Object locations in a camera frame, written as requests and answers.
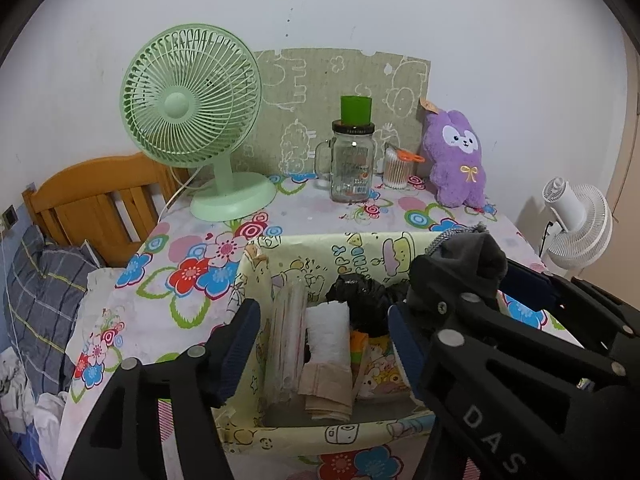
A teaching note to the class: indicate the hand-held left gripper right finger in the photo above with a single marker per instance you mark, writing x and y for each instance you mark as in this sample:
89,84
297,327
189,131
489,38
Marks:
405,347

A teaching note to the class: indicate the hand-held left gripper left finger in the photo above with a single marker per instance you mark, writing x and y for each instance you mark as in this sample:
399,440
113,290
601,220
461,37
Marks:
240,345

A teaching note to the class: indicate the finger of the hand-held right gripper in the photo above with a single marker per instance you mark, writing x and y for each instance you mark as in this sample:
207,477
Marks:
530,285
440,290

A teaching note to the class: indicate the cartoon print tissue packet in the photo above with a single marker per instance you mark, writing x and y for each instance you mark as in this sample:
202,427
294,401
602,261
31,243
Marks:
382,370

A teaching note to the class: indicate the grey sock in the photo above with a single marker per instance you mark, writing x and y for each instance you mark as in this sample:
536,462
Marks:
475,260

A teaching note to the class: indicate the black plastic bag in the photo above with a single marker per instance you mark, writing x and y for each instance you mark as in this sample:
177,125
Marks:
357,290

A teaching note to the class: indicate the white napkin stack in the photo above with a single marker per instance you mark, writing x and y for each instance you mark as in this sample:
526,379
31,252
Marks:
327,330

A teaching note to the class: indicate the beige cloth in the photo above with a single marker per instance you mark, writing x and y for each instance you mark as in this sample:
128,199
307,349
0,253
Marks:
325,395

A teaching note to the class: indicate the yellow cartoon print storage box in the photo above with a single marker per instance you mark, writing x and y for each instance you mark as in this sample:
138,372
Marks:
310,255

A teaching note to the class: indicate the white standing fan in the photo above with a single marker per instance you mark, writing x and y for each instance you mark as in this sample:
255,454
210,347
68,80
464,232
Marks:
580,240

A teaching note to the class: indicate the floral tablecloth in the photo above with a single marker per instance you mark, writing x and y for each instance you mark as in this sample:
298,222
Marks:
200,240

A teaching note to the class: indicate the purple plush bunny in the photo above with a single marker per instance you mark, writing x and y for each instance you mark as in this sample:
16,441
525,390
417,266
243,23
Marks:
457,170

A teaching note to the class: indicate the cotton swab container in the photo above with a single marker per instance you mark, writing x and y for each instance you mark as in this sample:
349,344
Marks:
395,170

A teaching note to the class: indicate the glass jar mug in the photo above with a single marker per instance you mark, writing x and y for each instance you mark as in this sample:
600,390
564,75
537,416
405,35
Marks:
352,170

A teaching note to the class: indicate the green plastic cup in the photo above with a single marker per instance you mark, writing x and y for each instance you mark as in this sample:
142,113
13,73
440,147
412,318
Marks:
356,110

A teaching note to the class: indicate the beige door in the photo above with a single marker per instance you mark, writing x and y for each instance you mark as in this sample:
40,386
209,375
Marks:
625,110

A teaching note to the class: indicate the grey plaid pillow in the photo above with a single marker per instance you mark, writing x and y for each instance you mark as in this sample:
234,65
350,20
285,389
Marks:
45,290

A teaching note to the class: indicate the white crumpled cloth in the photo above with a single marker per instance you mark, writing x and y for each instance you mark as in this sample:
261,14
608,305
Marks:
30,405

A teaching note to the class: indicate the green printed cardboard panel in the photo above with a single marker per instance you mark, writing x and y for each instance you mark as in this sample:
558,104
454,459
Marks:
300,100

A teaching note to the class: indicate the green desk fan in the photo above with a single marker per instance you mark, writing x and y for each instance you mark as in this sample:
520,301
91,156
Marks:
175,105

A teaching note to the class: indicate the wall socket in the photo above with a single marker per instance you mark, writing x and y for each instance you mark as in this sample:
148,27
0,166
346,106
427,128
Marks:
10,215

